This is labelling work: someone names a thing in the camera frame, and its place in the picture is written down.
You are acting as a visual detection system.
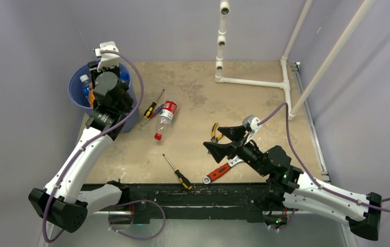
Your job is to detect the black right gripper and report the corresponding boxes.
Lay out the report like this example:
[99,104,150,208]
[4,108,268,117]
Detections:
[204,123,268,177]

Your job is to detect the blue label bottle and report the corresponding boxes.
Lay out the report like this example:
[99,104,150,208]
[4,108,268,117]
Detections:
[79,75,91,102]
[120,72,130,85]

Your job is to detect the crushed orange label bottle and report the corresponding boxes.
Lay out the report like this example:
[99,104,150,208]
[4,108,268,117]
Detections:
[88,87,95,108]

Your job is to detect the blue label bottle back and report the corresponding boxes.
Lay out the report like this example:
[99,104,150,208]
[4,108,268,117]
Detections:
[79,75,91,102]

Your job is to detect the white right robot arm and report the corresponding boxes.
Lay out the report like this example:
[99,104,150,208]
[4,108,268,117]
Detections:
[203,126,382,241]

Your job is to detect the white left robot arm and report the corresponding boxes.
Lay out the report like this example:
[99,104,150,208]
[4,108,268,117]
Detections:
[28,61,140,236]

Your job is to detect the blue plastic bin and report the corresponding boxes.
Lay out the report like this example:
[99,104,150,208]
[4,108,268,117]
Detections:
[67,63,139,133]

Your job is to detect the yellow black screwdriver back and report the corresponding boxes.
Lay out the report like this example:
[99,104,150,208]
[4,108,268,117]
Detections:
[143,89,165,119]

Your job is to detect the yellow black screwdriver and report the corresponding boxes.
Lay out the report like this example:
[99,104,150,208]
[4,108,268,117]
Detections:
[162,154,193,190]
[143,89,165,119]

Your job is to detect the yellow black screwdriver front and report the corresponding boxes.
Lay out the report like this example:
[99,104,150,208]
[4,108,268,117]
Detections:
[162,154,193,190]

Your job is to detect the red label clear bottle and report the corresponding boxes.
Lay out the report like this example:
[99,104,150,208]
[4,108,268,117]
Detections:
[154,100,178,140]

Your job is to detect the yellow handled pliers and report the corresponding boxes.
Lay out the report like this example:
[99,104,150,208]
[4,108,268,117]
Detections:
[210,122,223,143]

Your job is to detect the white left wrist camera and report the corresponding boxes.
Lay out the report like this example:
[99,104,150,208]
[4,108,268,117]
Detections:
[94,41,121,72]

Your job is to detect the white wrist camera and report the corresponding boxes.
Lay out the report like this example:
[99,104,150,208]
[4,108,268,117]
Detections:
[94,41,121,72]
[242,115,260,144]

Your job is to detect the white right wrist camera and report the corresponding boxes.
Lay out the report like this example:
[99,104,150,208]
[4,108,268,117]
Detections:
[242,115,260,144]

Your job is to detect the red handled adjustable wrench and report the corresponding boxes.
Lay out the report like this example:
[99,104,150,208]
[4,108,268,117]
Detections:
[202,156,244,184]

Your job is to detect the red handled screwdriver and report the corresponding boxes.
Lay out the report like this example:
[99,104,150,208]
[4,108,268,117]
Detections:
[140,104,164,127]

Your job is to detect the white pvc pipe frame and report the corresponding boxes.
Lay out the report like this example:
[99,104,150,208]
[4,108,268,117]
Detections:
[214,0,376,121]

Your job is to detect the purple cable loop below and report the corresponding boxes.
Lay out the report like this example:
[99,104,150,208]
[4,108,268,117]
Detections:
[107,199,166,241]

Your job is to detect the black table front rail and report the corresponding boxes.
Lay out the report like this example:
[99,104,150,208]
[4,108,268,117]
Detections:
[104,183,283,224]

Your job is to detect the aluminium side rail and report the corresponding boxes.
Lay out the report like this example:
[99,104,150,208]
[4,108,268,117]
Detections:
[291,63,331,183]

